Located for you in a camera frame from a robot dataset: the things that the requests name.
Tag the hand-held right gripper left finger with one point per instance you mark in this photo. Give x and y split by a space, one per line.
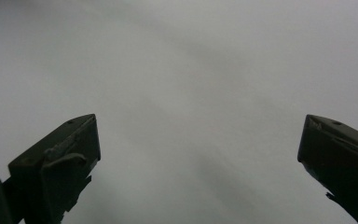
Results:
56 168

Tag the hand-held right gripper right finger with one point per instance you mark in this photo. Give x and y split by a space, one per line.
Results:
341 161

